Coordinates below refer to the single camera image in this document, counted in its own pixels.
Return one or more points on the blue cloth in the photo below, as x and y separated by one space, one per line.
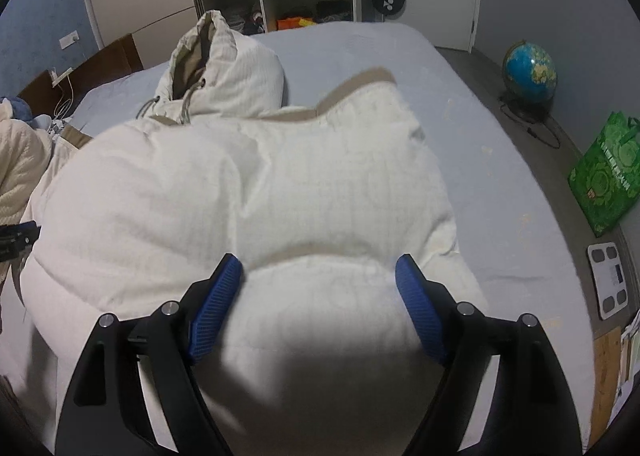
17 111

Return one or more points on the white hooded padded coat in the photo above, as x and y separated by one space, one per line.
225 186

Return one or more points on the bed with grey sheet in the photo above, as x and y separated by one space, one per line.
500 186

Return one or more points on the green shopping bag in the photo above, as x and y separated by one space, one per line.
605 176

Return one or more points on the white bathroom scale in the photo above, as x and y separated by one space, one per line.
607 281

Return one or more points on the cream knitted blanket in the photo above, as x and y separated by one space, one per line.
20 161

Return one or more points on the dark folded clothes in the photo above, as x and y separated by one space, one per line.
334 10

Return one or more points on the blue desk globe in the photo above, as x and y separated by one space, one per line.
530 71

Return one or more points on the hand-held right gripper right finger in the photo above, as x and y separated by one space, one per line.
420 306

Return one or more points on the white wall socket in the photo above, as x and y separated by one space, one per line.
69 40

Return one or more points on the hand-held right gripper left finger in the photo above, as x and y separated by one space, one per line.
215 306

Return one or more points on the brown wooden headboard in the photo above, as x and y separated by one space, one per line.
115 56

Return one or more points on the orange toy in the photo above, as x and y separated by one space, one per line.
295 23

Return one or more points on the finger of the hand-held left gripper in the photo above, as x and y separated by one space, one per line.
17 238

